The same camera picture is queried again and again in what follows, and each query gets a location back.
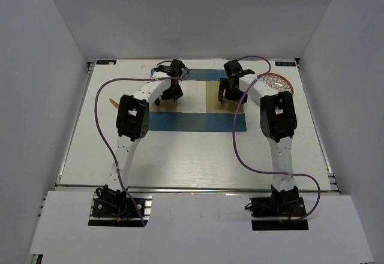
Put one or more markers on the gold knife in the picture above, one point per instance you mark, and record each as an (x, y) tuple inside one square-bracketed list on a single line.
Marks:
[(114, 103)]

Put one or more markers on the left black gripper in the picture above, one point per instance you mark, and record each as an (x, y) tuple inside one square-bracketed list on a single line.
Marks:
[(174, 94)]

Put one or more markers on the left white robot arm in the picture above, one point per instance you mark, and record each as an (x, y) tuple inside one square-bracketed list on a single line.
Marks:
[(132, 121)]

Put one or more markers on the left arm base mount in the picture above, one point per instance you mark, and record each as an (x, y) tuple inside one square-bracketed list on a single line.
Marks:
[(112, 208)]

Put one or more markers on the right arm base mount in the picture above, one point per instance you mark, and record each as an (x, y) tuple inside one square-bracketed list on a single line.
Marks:
[(281, 211)]

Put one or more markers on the right blue table label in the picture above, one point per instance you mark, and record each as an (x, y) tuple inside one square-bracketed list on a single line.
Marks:
[(285, 63)]

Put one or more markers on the left blue table label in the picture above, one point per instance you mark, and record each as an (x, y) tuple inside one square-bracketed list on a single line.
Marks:
[(106, 62)]

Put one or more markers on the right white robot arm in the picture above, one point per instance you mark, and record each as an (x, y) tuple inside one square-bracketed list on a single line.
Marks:
[(278, 121)]

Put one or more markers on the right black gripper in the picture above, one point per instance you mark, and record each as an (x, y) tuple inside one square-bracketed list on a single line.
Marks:
[(224, 84)]

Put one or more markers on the patterned ceramic plate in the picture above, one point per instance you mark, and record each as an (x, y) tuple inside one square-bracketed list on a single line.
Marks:
[(277, 82)]

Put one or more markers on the blue table label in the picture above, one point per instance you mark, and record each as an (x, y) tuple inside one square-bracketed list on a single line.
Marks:
[(106, 62), (285, 63)]

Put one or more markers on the blue and tan placemat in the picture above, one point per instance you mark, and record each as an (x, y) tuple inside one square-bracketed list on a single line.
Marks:
[(198, 110)]

